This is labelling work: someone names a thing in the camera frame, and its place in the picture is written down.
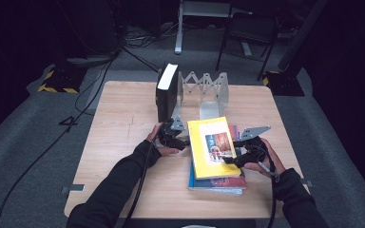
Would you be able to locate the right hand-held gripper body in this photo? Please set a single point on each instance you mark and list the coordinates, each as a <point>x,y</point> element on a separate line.
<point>253,148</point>

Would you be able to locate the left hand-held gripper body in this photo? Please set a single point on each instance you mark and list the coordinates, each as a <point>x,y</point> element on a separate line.
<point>168,134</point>

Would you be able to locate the red illustrated cover book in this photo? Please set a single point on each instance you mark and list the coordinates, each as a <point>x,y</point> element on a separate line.
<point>231,183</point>

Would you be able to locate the yellow cover book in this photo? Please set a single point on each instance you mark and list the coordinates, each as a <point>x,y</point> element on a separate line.
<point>212,148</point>

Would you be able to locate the blue cover book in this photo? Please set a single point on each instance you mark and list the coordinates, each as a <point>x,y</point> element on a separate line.
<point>215,191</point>

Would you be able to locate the expandable metal bookend rack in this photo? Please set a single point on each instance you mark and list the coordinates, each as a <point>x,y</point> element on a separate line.
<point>209,110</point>

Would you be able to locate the black hardcover book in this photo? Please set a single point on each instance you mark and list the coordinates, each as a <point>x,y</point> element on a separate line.
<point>166,95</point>

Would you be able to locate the person's left hand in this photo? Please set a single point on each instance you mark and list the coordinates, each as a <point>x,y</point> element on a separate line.
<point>152,136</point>

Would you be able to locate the person's right hand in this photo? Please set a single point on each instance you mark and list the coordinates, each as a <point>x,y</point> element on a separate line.
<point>274,164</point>

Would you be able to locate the black yellow striped stand base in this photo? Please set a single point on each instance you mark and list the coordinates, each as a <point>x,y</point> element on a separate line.
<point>63,79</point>
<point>285,85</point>

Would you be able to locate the white rounded object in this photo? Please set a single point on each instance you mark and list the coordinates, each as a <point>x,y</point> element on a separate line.
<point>198,226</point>

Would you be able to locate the black folding chair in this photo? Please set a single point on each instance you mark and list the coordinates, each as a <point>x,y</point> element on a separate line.
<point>250,27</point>

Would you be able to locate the grey slanted stand pole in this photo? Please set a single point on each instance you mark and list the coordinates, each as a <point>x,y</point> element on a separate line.
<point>301,34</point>

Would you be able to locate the dark equipment cabinet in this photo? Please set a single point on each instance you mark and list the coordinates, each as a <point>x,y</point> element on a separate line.
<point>88,28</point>

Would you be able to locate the grey metal table bracket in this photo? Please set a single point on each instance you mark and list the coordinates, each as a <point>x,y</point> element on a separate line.
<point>306,183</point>
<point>72,188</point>

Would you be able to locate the white desk leg frame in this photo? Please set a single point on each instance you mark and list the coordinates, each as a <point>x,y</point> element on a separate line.
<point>179,31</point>

